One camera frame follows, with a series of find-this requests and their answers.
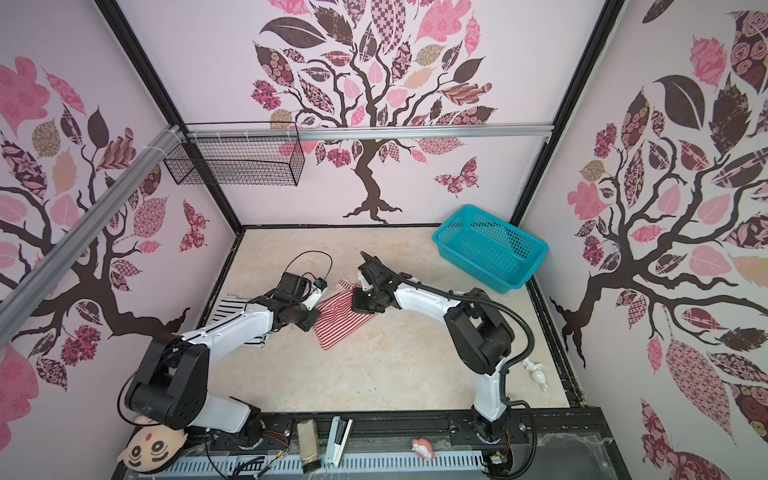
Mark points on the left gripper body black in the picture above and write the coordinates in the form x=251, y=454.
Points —
x=302, y=317

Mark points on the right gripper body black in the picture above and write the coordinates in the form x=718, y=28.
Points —
x=367, y=301

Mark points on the red white striped tank top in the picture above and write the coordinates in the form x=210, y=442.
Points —
x=337, y=320

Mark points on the black white striped tank top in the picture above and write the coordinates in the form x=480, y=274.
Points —
x=231, y=308

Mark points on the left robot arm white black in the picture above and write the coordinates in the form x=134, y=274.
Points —
x=170, y=387

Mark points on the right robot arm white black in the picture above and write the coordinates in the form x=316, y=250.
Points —
x=481, y=336

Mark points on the teal plastic basket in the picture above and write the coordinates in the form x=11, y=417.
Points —
x=493, y=251

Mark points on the white stapler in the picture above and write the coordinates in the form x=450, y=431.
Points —
x=338, y=436

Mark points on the silver rectangular block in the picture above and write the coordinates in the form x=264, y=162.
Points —
x=310, y=457

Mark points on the red white teeth toy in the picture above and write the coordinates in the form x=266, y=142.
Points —
x=423, y=449

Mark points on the small white figurine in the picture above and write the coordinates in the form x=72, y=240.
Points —
x=536, y=373

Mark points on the plush doll head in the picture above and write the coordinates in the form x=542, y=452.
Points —
x=153, y=447

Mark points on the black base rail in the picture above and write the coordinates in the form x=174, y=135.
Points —
x=459, y=427

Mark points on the black wire basket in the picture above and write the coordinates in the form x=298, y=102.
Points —
x=258, y=153

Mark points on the aluminium rail back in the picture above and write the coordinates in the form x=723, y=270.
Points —
x=372, y=132

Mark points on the aluminium rail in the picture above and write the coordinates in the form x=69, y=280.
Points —
x=19, y=305
x=372, y=132

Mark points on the aluminium rail left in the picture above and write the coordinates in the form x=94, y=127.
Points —
x=19, y=305

